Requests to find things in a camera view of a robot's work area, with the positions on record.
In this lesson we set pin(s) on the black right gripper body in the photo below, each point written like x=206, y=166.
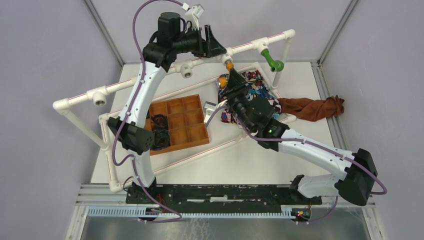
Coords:
x=241, y=104

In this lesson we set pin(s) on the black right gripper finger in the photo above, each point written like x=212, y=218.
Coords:
x=230, y=94
x=237, y=83

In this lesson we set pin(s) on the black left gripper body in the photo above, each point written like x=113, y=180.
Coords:
x=190, y=42

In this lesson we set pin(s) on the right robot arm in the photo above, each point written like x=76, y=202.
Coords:
x=351, y=175

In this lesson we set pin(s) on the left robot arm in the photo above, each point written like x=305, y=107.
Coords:
x=132, y=135

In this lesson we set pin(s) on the green plastic water faucet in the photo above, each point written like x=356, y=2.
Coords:
x=275, y=65

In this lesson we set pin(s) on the comic print cloth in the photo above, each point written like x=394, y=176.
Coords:
x=257, y=88

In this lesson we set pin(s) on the brown cloth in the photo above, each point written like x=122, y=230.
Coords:
x=313, y=110

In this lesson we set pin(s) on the wooden compartment tray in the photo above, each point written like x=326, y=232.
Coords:
x=185, y=120

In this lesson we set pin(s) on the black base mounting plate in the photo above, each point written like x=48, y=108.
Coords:
x=219, y=199

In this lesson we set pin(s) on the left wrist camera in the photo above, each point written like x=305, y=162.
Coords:
x=192, y=14

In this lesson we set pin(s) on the white pvc pipe frame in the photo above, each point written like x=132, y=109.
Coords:
x=144, y=86

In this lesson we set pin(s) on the white slotted cable duct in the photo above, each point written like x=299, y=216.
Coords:
x=144, y=212

